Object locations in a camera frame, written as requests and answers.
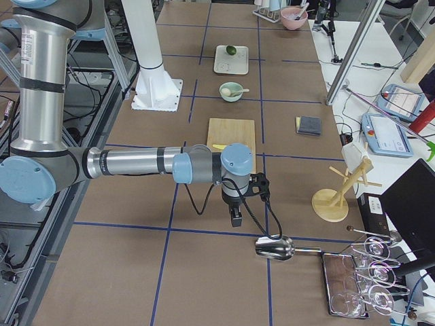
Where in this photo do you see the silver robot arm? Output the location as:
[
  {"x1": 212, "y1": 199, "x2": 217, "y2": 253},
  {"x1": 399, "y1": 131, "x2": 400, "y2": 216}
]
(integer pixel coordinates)
[{"x1": 1, "y1": 1, "x2": 253, "y2": 227}]

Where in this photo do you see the blue teach pendant near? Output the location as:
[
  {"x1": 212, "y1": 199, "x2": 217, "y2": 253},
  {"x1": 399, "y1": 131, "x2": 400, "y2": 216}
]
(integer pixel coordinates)
[{"x1": 361, "y1": 113, "x2": 414, "y2": 158}]

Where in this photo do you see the reacher grabber tool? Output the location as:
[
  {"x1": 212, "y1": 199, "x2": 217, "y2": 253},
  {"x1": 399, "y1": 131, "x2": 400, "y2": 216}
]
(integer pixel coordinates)
[{"x1": 345, "y1": 86, "x2": 435, "y2": 156}]

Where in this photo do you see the white rectangular tray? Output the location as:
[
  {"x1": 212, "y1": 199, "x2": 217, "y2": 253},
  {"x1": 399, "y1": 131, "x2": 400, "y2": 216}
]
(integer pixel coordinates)
[{"x1": 213, "y1": 45, "x2": 249, "y2": 75}]

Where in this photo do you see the pink bowl with ice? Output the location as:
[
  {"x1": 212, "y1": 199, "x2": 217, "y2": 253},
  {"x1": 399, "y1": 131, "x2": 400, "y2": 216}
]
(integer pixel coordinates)
[{"x1": 280, "y1": 7, "x2": 308, "y2": 31}]

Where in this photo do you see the smart watch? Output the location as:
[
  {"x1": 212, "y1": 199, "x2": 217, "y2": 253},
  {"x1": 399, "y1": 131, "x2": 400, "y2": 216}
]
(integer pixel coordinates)
[{"x1": 361, "y1": 62, "x2": 398, "y2": 70}]

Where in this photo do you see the blue teach pendant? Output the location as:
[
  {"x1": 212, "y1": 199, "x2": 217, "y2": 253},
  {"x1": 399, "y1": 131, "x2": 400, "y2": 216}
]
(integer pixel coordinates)
[
  {"x1": 377, "y1": 84, "x2": 423, "y2": 122},
  {"x1": 361, "y1": 113, "x2": 414, "y2": 158}
]

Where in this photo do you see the blue teach pendant far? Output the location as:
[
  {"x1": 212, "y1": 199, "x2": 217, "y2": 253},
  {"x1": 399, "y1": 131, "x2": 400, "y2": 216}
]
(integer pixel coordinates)
[{"x1": 377, "y1": 84, "x2": 423, "y2": 122}]

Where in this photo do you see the green avocado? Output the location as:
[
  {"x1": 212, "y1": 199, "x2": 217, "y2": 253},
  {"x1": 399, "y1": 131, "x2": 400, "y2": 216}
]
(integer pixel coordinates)
[{"x1": 226, "y1": 46, "x2": 237, "y2": 56}]

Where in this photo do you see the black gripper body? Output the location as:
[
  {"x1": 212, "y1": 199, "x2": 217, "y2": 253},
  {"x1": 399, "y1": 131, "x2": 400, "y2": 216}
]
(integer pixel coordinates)
[{"x1": 222, "y1": 188, "x2": 243, "y2": 216}]

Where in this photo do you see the aluminium frame post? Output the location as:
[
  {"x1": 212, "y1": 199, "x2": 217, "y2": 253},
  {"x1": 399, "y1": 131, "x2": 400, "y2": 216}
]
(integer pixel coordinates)
[{"x1": 326, "y1": 0, "x2": 385, "y2": 105}]

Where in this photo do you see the light green bowl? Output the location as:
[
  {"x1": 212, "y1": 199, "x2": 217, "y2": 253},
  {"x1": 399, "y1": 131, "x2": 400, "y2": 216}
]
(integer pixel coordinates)
[{"x1": 219, "y1": 81, "x2": 243, "y2": 103}]

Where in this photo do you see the wooden mug tree stand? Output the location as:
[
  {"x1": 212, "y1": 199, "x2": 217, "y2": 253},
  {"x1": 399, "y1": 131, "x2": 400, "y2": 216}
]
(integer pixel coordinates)
[{"x1": 311, "y1": 156, "x2": 382, "y2": 223}]

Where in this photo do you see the black tripod stick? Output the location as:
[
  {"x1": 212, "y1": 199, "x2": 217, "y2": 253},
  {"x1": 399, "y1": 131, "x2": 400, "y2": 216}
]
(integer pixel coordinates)
[{"x1": 312, "y1": 0, "x2": 343, "y2": 64}]

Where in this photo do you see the black monitor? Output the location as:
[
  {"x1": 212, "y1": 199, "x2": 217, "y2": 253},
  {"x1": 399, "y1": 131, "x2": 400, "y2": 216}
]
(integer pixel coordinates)
[{"x1": 379, "y1": 158, "x2": 435, "y2": 259}]

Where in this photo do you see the metal scoop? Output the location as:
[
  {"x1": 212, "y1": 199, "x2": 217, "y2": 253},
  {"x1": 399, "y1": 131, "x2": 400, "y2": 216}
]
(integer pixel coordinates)
[{"x1": 255, "y1": 235, "x2": 321, "y2": 261}]

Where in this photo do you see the wooden cutting board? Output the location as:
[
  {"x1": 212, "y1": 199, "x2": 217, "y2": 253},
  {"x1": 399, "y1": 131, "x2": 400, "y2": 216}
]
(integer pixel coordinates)
[{"x1": 207, "y1": 118, "x2": 256, "y2": 156}]

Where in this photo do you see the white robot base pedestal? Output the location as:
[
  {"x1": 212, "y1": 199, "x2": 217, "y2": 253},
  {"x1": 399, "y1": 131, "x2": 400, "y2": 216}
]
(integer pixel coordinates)
[{"x1": 122, "y1": 0, "x2": 183, "y2": 112}]

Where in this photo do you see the black wire glass rack tray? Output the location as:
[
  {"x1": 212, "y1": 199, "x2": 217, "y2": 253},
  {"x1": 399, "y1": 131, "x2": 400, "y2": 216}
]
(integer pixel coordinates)
[{"x1": 321, "y1": 233, "x2": 411, "y2": 320}]

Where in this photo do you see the grey folded cloth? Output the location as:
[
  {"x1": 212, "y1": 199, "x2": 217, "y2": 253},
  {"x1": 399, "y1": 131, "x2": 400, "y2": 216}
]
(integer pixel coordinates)
[{"x1": 295, "y1": 116, "x2": 321, "y2": 136}]

